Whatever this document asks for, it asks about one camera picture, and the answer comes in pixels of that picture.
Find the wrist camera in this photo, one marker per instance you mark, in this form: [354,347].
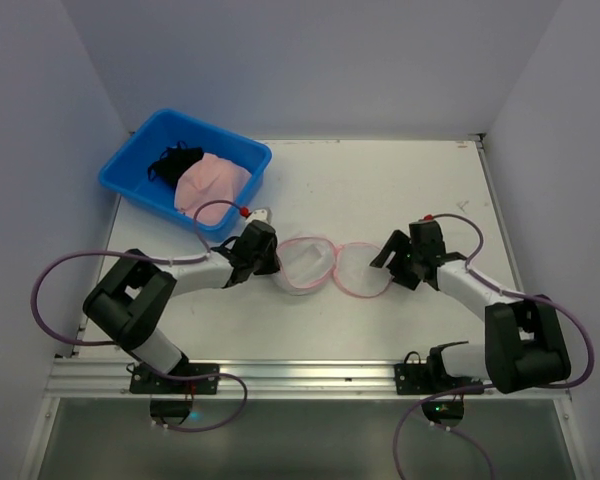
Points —
[263,215]
[427,218]

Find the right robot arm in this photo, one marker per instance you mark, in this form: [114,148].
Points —
[523,343]

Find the white mesh laundry bag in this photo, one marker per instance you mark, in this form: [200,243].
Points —
[308,263]

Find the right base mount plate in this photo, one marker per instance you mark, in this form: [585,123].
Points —
[412,376]

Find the aluminium rail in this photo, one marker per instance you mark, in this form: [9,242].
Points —
[265,380]

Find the black bra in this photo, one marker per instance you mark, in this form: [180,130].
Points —
[173,162]

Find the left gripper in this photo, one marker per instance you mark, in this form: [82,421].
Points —
[266,254]

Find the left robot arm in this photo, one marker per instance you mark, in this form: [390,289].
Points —
[128,302]

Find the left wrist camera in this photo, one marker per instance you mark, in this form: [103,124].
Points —
[263,215]

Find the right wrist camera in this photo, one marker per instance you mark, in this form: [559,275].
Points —
[427,218]

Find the pink bra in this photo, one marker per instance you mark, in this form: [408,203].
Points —
[211,178]

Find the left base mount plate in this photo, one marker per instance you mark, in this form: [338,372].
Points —
[187,378]

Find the blue plastic bin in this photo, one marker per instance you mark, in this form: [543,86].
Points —
[126,172]

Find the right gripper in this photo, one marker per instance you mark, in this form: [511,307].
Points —
[404,260]

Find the base mount plate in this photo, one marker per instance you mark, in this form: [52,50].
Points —
[187,378]
[412,376]

